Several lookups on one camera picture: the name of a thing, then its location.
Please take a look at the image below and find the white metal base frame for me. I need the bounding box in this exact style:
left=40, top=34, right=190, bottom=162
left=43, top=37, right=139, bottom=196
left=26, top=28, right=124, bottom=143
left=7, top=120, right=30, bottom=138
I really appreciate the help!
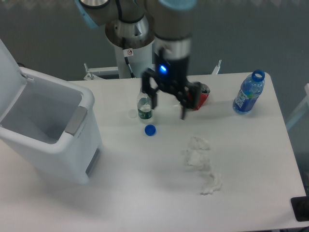
left=83, top=59, right=223, bottom=81

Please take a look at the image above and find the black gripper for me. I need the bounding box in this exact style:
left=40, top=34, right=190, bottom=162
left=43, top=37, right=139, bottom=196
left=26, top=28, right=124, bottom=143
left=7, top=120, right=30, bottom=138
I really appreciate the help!
left=141, top=47, right=201, bottom=120

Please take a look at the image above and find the blue bottle cap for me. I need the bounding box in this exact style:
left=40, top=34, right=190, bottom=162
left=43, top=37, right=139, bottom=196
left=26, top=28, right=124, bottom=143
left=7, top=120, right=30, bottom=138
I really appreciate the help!
left=144, top=124, right=156, bottom=136

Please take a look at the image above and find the white frame at right edge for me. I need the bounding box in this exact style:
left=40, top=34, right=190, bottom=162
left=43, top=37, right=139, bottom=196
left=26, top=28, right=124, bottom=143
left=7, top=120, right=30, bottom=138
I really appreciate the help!
left=285, top=84, right=309, bottom=131

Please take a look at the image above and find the middle crumpled white tissue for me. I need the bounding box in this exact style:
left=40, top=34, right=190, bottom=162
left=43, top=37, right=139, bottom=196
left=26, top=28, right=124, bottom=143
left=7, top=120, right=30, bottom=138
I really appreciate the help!
left=184, top=149, right=211, bottom=168

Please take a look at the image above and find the crumpled white tissue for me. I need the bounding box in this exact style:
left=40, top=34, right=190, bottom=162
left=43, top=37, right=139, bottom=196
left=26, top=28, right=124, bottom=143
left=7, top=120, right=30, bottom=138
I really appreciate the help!
left=184, top=149, right=211, bottom=168
left=189, top=136, right=211, bottom=150
left=200, top=164, right=223, bottom=195

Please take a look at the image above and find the clear bottle with green label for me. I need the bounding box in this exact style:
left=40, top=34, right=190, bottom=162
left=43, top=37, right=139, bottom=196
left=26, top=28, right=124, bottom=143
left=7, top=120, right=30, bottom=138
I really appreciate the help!
left=137, top=88, right=153, bottom=120

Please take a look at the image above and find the blue drink bottle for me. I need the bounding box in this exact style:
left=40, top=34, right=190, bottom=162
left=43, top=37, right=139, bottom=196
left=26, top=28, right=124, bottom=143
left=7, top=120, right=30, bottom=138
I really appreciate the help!
left=233, top=69, right=265, bottom=114

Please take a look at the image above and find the crushed red soda can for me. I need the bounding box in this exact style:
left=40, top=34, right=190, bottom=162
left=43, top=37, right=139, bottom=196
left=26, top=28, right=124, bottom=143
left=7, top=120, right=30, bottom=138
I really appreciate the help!
left=176, top=83, right=210, bottom=111

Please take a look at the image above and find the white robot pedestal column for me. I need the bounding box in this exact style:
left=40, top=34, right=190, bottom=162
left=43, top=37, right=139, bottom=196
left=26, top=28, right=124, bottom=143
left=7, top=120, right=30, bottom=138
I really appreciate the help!
left=105, top=15, right=155, bottom=79

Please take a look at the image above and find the black device at table corner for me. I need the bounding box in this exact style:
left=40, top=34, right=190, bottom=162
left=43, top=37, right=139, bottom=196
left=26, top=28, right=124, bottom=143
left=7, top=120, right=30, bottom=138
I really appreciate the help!
left=291, top=196, right=309, bottom=222

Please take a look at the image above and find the black cable on pedestal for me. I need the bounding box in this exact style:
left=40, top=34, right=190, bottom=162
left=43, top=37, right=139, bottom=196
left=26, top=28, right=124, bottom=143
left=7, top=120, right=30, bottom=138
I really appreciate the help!
left=121, top=36, right=136, bottom=79

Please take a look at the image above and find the lower crumpled white tissue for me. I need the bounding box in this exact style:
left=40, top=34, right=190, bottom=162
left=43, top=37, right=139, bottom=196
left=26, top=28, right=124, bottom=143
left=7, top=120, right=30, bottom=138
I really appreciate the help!
left=200, top=164, right=223, bottom=195

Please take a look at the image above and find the upper crumpled white tissue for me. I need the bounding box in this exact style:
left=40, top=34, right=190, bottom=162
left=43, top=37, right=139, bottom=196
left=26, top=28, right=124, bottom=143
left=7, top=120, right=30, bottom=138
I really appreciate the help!
left=189, top=136, right=211, bottom=150

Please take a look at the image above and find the white trash can with lid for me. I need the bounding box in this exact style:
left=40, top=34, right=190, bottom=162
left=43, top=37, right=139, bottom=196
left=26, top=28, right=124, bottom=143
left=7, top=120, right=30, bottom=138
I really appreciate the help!
left=0, top=44, right=102, bottom=184

